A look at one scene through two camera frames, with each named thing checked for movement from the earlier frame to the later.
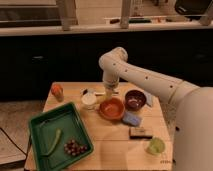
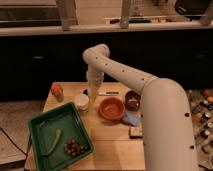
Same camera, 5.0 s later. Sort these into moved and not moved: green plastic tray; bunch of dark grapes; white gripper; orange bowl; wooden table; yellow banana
Moved: white gripper; yellow banana
Not moved: bunch of dark grapes; green plastic tray; wooden table; orange bowl
